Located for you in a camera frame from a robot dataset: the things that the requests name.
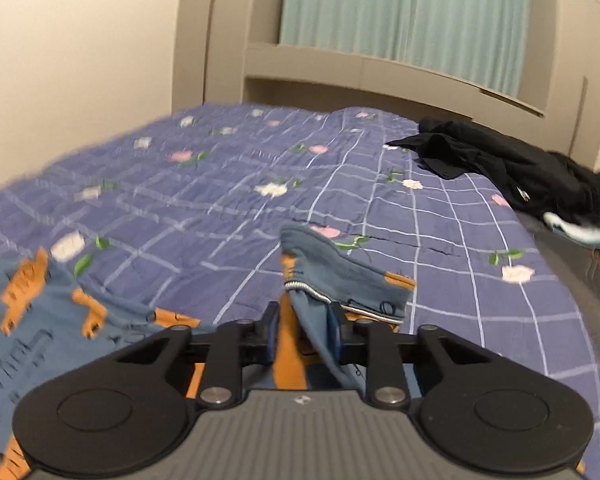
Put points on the light blue folded towel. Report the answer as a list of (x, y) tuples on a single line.
[(586, 236)]

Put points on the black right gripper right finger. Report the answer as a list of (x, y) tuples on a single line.
[(348, 340)]

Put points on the blue orange patterned pants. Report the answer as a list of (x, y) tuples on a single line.
[(51, 323)]

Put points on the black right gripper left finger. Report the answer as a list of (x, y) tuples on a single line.
[(258, 338)]

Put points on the teal window curtain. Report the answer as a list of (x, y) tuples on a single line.
[(481, 41)]

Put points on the beige window bench cabinet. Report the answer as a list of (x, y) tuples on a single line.
[(228, 51)]

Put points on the black garment pile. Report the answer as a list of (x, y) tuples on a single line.
[(532, 180)]

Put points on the purple checked floral bedspread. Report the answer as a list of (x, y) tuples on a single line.
[(146, 216)]

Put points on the grey quilted mattress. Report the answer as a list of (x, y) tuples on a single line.
[(577, 267)]

